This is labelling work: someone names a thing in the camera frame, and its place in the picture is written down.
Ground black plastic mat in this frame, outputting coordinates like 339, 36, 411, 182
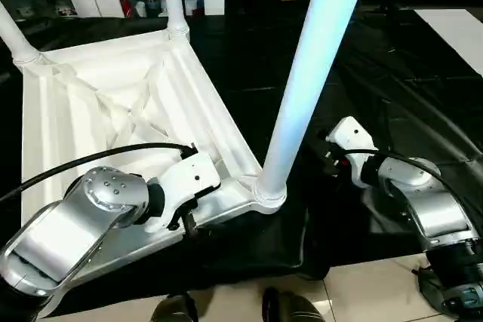
0, 5, 483, 315

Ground white flat board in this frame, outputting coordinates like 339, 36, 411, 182
415, 9, 483, 78

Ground person's black shoes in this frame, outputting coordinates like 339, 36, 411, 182
262, 286, 327, 322
151, 292, 198, 322

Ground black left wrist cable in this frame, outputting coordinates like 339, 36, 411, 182
0, 143, 198, 204

